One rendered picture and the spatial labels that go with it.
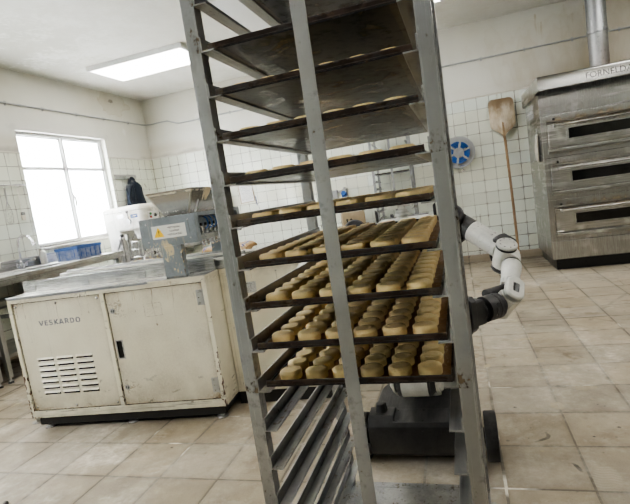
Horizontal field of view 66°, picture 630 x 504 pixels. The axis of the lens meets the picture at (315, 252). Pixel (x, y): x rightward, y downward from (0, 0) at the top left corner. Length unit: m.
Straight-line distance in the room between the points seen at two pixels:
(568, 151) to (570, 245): 0.99
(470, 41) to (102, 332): 5.49
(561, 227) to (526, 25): 2.58
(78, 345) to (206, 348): 0.80
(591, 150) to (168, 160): 5.66
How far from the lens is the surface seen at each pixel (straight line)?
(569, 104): 5.82
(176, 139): 7.85
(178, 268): 2.76
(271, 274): 2.78
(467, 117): 6.72
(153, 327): 2.93
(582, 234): 5.83
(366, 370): 1.07
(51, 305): 3.26
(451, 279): 0.94
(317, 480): 1.46
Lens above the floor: 1.17
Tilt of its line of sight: 6 degrees down
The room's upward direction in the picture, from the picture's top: 8 degrees counter-clockwise
